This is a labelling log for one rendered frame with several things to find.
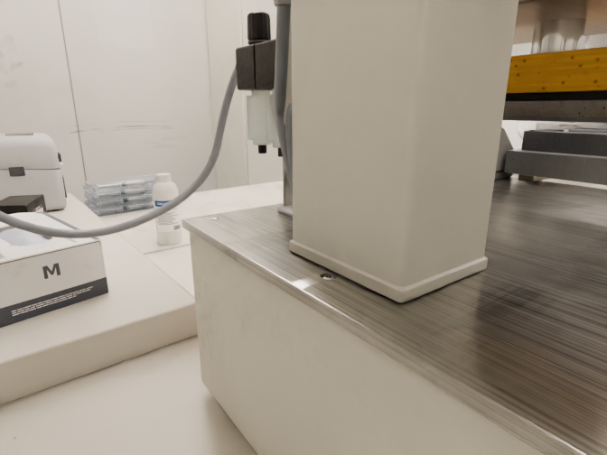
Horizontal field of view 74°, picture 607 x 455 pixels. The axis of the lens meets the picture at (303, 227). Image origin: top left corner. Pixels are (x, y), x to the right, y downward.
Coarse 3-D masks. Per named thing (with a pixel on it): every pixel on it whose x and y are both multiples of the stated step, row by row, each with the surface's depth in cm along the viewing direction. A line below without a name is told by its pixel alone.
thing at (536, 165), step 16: (512, 160) 53; (528, 160) 52; (544, 160) 50; (560, 160) 49; (576, 160) 47; (592, 160) 46; (528, 176) 52; (544, 176) 51; (560, 176) 49; (576, 176) 48; (592, 176) 46
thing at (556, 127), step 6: (540, 126) 53; (546, 126) 52; (552, 126) 52; (558, 126) 51; (564, 126) 51; (570, 126) 50; (576, 126) 49; (582, 126) 49; (588, 126) 48; (594, 126) 48; (600, 126) 48; (606, 126) 47; (576, 132) 50; (582, 132) 49; (588, 132) 49; (594, 132) 48; (600, 132) 48; (606, 132) 47
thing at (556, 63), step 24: (552, 24) 32; (576, 24) 31; (552, 48) 32; (576, 48) 32; (600, 48) 24; (528, 72) 27; (552, 72) 26; (576, 72) 25; (600, 72) 24; (528, 96) 28; (552, 96) 27; (576, 96) 26; (600, 96) 25
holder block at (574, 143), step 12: (528, 132) 53; (540, 132) 52; (552, 132) 51; (564, 132) 50; (528, 144) 53; (540, 144) 52; (552, 144) 51; (564, 144) 50; (576, 144) 49; (588, 144) 48; (600, 144) 47
